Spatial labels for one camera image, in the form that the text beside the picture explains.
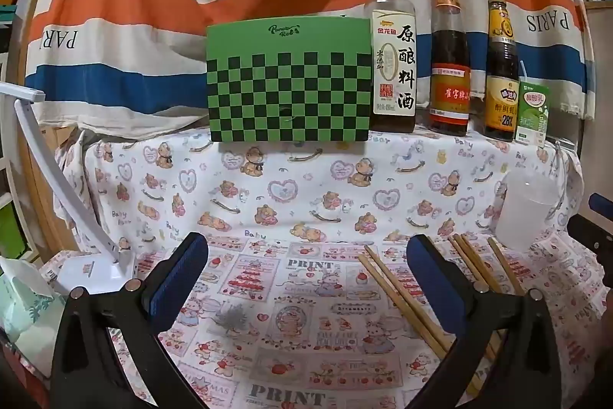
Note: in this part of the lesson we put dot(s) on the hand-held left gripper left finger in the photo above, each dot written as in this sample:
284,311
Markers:
179,279

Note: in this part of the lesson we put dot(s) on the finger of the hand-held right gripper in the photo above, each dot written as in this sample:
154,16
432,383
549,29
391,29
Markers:
602,201
594,239

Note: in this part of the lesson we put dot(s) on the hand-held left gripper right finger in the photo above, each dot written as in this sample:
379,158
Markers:
433,279

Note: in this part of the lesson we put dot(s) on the group of bamboo chopsticks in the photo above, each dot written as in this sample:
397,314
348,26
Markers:
397,289

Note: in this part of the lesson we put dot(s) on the translucent plastic cup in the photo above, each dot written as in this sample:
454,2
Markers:
524,212

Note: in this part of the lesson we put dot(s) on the white desk lamp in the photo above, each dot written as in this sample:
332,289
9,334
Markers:
91,272

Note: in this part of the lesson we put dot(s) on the green drink carton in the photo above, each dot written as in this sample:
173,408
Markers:
532,112

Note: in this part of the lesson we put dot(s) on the pink picture print tablecloth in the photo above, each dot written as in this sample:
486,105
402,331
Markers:
297,322

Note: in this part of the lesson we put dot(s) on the bear print cloth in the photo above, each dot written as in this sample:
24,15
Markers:
287,188

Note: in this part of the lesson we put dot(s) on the pale green tissue pack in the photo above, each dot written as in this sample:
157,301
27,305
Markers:
24,308

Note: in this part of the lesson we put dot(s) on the yellow label dark sauce bottle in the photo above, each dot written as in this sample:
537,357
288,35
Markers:
502,64

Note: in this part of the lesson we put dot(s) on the green storage box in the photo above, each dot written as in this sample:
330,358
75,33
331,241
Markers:
9,227

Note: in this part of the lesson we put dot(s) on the clear cooking wine bottle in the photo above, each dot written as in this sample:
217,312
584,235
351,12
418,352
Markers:
392,69

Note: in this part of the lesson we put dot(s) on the red cap dark sauce bottle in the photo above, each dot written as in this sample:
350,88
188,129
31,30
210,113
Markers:
449,49

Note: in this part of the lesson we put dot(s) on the green checkered box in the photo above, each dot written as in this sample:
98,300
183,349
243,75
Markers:
287,92

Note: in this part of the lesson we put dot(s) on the cluttered storage shelf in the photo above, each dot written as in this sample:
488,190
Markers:
9,140

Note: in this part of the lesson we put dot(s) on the striped blanket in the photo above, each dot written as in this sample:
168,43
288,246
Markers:
143,6

